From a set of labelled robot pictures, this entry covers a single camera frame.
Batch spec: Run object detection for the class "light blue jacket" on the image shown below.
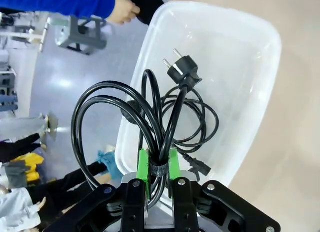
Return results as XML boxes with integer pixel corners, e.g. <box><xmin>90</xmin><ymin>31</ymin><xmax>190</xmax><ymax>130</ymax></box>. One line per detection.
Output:
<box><xmin>0</xmin><ymin>186</ymin><xmax>43</xmax><ymax>232</ymax></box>

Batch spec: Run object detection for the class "grey plastic stool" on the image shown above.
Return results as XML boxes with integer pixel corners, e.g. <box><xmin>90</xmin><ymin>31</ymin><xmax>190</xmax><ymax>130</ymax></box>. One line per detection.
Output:
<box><xmin>53</xmin><ymin>16</ymin><xmax>108</xmax><ymax>55</ymax></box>

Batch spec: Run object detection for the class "yellow jacket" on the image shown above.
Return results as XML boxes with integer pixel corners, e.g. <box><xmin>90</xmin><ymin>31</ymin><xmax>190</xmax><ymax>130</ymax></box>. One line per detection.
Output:
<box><xmin>4</xmin><ymin>153</ymin><xmax>45</xmax><ymax>188</ymax></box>

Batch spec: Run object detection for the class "mannequin in black clothes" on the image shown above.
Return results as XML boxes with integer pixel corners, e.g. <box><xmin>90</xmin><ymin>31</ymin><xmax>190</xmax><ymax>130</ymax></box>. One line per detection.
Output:
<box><xmin>0</xmin><ymin>133</ymin><xmax>42</xmax><ymax>164</ymax></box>

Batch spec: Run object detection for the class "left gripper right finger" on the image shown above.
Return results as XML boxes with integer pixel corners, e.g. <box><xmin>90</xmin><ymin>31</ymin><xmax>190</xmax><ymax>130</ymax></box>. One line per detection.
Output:
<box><xmin>167</xmin><ymin>146</ymin><xmax>280</xmax><ymax>232</ymax></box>

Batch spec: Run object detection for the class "person's right forearm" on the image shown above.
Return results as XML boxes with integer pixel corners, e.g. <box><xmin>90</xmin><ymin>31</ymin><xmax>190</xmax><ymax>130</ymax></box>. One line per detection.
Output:
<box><xmin>0</xmin><ymin>0</ymin><xmax>117</xmax><ymax>20</ymax></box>

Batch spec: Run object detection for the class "black power cable with plug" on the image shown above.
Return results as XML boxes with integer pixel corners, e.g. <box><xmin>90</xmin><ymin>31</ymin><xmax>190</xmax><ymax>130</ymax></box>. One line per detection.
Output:
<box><xmin>121</xmin><ymin>88</ymin><xmax>220</xmax><ymax>175</ymax></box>
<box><xmin>70</xmin><ymin>48</ymin><xmax>203</xmax><ymax>207</ymax></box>

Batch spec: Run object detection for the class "person's right hand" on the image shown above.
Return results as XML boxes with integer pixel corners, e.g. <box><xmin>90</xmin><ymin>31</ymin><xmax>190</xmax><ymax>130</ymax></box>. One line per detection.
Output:
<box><xmin>104</xmin><ymin>0</ymin><xmax>141</xmax><ymax>25</ymax></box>

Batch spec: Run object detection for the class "teal cloth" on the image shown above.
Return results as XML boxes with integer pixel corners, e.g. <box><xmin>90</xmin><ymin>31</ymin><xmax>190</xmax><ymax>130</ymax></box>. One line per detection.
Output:
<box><xmin>96</xmin><ymin>148</ymin><xmax>120</xmax><ymax>180</ymax></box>

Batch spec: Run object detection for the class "person in blue hoodie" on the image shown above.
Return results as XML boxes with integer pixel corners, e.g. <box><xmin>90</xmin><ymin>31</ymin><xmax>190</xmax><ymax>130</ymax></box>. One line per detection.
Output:
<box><xmin>126</xmin><ymin>0</ymin><xmax>172</xmax><ymax>26</ymax></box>

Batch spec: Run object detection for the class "dark bulky garment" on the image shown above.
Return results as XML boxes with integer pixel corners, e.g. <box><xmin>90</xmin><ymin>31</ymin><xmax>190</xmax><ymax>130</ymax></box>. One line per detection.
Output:
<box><xmin>29</xmin><ymin>161</ymin><xmax>112</xmax><ymax>217</ymax></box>

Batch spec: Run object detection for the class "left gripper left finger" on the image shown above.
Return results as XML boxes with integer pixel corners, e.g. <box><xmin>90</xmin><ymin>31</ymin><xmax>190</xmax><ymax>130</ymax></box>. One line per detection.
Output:
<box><xmin>37</xmin><ymin>148</ymin><xmax>151</xmax><ymax>232</ymax></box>

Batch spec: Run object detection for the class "clear plastic storage container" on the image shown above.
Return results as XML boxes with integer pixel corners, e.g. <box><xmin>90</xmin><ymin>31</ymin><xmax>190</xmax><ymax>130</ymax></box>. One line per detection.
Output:
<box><xmin>114</xmin><ymin>1</ymin><xmax>283</xmax><ymax>207</ymax></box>

